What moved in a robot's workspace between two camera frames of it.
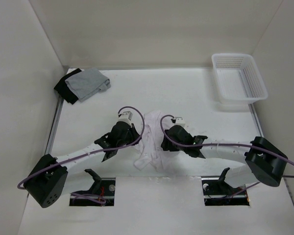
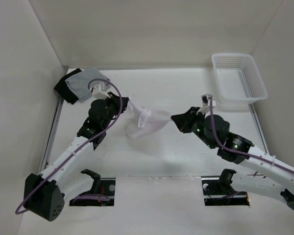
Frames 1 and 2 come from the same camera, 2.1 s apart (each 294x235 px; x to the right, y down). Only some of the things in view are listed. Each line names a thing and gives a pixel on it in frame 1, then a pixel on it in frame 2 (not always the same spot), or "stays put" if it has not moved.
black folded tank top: [63, 89] stays put
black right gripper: [166, 147] to [185, 119]
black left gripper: [134, 135] to [115, 100]
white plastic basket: [237, 79] stays put
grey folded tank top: [86, 82] stays put
